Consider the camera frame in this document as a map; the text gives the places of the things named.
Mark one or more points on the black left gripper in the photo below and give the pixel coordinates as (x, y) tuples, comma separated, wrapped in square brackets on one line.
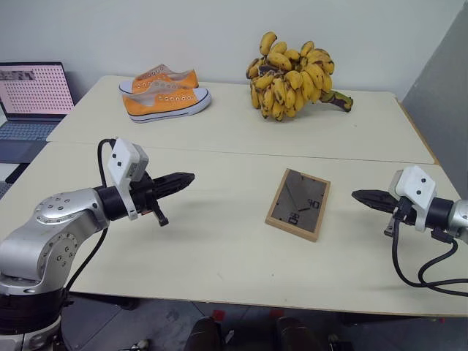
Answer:
[(146, 194)]

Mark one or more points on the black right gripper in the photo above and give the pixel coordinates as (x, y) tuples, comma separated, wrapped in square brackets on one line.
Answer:
[(404, 214)]

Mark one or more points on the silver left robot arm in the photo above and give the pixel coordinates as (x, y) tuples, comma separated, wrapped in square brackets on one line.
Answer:
[(55, 226)]

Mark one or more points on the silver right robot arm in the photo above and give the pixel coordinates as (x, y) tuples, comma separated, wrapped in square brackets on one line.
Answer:
[(451, 215)]

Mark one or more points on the grey open laptop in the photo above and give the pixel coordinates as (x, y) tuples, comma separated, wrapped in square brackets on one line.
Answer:
[(29, 98)]

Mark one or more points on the orange canvas sneaker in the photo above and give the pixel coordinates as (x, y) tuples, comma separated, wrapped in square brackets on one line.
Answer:
[(164, 106), (175, 78)]

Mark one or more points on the wooden framed square clock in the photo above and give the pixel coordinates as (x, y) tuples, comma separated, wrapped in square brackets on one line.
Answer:
[(298, 204)]

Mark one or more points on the yellow banana bunch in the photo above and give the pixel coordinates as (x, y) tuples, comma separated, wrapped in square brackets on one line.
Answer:
[(292, 80)]

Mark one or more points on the dark rounded shape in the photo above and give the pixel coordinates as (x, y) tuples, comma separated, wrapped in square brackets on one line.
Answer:
[(294, 334), (204, 334)]

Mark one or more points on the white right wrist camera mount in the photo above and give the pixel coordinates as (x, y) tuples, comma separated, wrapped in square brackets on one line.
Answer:
[(415, 186)]

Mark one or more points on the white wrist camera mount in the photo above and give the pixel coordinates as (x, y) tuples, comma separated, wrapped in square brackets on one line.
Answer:
[(122, 161), (415, 186)]

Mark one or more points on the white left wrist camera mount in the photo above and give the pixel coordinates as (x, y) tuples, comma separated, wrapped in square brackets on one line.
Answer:
[(122, 161)]

